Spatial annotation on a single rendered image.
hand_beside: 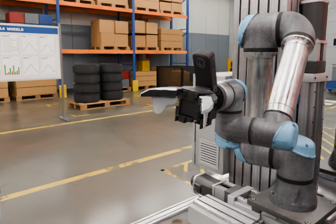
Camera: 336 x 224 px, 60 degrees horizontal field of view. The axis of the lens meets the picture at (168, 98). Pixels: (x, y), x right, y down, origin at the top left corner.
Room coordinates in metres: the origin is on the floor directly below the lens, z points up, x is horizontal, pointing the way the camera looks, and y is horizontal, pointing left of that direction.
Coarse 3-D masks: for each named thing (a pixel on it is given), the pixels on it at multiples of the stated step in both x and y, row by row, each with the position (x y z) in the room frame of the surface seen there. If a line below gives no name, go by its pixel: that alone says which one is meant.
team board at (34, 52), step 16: (0, 32) 5.21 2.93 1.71; (16, 32) 5.37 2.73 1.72; (32, 32) 5.55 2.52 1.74; (48, 32) 5.73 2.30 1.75; (0, 48) 5.20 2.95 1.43; (16, 48) 5.36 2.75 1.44; (32, 48) 5.54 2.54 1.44; (48, 48) 5.72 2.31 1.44; (0, 64) 5.18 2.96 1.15; (16, 64) 5.35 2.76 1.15; (32, 64) 5.52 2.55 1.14; (48, 64) 5.71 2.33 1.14; (0, 80) 5.17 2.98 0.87; (16, 80) 5.34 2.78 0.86; (64, 112) 5.87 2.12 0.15
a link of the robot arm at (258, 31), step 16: (256, 16) 1.00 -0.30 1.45; (272, 16) 0.97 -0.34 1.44; (240, 32) 1.02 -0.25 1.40; (256, 32) 0.98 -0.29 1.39; (272, 32) 0.95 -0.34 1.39; (256, 48) 0.98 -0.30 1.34; (272, 48) 0.98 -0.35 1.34; (256, 64) 1.00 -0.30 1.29; (256, 80) 0.99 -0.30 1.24; (256, 96) 0.99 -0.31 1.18; (256, 112) 0.99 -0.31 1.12; (240, 160) 1.03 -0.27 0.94; (256, 160) 0.98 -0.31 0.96
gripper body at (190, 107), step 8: (184, 88) 0.65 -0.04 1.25; (192, 88) 0.66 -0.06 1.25; (200, 88) 0.67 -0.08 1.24; (208, 88) 0.67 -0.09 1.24; (184, 96) 0.65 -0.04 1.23; (192, 96) 0.64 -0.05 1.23; (224, 96) 0.71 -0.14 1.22; (184, 104) 0.65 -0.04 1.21; (192, 104) 0.64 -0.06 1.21; (216, 104) 0.71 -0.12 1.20; (176, 112) 0.66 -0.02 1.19; (184, 112) 0.65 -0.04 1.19; (192, 112) 0.64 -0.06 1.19; (208, 112) 0.65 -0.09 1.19; (216, 112) 0.72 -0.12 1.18; (176, 120) 0.67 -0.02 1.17; (184, 120) 0.65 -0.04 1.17; (192, 120) 0.65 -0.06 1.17; (200, 120) 0.63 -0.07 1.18; (208, 120) 0.66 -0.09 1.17; (200, 128) 0.63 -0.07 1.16
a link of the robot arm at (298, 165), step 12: (300, 144) 0.90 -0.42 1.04; (312, 144) 0.91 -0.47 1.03; (276, 156) 0.93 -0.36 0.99; (288, 156) 0.91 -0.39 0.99; (300, 156) 0.89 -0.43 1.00; (312, 156) 0.90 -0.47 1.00; (276, 168) 0.95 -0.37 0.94; (288, 168) 0.91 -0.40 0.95; (300, 168) 0.89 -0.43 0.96; (312, 168) 0.91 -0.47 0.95; (300, 180) 0.89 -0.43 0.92
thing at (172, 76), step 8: (160, 72) 9.46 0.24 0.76; (168, 72) 9.16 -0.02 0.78; (176, 72) 8.88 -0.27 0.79; (184, 72) 8.76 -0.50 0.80; (192, 72) 8.98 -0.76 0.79; (160, 80) 9.46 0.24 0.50; (168, 80) 9.16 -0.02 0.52; (176, 80) 8.88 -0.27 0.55; (184, 80) 8.76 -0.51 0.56; (192, 80) 8.99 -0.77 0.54
